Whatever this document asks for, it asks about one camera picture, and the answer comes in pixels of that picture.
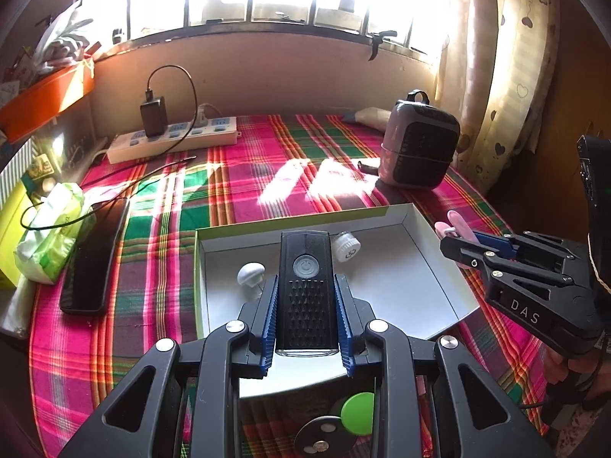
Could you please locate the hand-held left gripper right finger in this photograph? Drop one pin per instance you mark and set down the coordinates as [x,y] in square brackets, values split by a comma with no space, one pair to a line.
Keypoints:
[344,334]

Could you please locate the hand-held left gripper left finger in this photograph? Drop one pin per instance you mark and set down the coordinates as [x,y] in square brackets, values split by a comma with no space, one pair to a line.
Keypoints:
[267,329]

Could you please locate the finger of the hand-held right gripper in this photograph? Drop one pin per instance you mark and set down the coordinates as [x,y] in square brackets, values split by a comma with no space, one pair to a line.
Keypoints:
[496,245]
[465,250]

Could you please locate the pink clip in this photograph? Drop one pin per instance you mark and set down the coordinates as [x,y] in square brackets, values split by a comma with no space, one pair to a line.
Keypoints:
[460,226]

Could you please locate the black bike light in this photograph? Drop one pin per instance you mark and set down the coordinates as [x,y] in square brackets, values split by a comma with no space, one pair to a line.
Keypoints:
[305,305]

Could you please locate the white cardboard box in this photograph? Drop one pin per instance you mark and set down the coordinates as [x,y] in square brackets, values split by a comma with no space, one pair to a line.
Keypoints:
[410,272]

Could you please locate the green mushroom knob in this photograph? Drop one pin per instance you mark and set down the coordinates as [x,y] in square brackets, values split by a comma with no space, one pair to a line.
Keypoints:
[358,412]

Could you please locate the black and white round gadget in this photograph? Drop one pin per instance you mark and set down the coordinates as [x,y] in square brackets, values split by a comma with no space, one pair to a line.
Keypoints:
[329,439]

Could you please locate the person's right hand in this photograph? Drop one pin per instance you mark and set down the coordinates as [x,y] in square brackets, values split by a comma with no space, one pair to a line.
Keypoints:
[556,367]

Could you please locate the white mushroom knob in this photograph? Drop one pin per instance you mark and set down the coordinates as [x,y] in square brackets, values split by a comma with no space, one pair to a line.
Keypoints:
[250,274]

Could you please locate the white round cap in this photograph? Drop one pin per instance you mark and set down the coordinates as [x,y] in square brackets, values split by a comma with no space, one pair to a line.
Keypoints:
[346,247]

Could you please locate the plaid tablecloth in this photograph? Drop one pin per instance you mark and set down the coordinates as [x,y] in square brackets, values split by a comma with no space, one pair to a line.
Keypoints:
[157,343]

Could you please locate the pink portable heater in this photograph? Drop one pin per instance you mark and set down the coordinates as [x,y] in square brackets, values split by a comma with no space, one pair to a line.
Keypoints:
[420,148]

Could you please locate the beige tube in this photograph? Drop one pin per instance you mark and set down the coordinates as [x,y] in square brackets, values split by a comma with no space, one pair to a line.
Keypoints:
[372,118]

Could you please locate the heart print curtain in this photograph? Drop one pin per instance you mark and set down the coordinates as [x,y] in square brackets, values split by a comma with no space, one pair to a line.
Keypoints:
[506,81]

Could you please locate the black smartphone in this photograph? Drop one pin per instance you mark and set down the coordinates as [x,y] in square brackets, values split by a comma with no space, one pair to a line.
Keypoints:
[93,257]

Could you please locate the white power strip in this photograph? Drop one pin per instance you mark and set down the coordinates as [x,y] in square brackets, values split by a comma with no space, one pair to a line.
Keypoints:
[191,140]

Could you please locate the white plug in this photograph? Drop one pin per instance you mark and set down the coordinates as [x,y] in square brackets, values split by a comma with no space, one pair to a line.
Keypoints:
[204,114]

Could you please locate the black window clip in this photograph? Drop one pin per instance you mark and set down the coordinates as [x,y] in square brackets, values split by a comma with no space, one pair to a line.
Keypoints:
[377,43]

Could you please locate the green tissue pack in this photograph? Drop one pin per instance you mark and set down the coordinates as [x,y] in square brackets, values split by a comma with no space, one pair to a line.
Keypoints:
[52,243]

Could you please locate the black charger adapter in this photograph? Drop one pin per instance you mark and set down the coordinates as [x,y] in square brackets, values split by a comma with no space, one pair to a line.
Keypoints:
[153,117]

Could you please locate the yellow box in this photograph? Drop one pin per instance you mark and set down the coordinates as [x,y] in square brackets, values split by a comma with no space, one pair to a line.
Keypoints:
[10,238]

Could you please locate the small green yellow packet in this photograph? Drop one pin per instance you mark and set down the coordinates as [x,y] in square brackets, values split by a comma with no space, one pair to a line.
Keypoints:
[40,174]

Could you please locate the striped box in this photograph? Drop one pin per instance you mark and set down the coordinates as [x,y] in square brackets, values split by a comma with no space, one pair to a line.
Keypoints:
[14,171]

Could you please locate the orange plastic tray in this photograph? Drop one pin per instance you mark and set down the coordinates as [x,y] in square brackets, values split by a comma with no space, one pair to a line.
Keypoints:
[43,100]

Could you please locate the white plastic bags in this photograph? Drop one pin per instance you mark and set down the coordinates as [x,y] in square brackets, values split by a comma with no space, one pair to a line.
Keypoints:
[62,43]

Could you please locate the barred window frame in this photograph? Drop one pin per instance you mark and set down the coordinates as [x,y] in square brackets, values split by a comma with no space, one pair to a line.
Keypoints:
[248,21]

